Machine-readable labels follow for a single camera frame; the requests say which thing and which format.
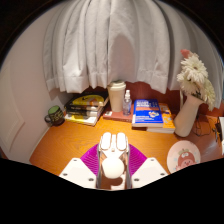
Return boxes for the black cable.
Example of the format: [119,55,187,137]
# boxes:
[193,113,219,138]

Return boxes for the red-brown book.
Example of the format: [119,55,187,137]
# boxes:
[102,106,135,123]

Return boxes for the white and yellow book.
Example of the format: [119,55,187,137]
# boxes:
[64,111,104,127]

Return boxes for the orange book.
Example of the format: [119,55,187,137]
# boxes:
[146,103,176,134]

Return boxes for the pink round mouse pad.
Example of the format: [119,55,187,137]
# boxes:
[166,139,202,174]

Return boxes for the cream lidded tumbler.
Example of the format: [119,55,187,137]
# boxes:
[106,79,127,113]

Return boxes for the white computer mouse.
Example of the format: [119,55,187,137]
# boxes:
[99,131,130,190]

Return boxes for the dark book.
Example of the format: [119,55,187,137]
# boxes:
[64,103,105,118]

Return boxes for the blue book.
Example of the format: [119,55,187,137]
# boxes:
[131,98,165,128]

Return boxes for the dark green mug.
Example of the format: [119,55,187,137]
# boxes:
[44,105,66,127]

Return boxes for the white ceramic vase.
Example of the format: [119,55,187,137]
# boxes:
[173,94,205,138]

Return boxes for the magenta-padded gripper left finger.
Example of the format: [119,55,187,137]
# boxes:
[59,143,101,190]

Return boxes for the yellow and black book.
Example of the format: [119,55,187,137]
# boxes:
[68,93,110,108]

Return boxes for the clear spray bottle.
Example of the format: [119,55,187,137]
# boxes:
[122,89,133,116]

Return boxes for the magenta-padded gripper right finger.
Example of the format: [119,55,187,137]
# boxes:
[125,143,169,190]

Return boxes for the white flower bouquet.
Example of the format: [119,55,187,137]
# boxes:
[176,49,217,112]

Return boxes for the white curtain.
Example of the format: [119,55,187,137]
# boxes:
[42,0,224,109]

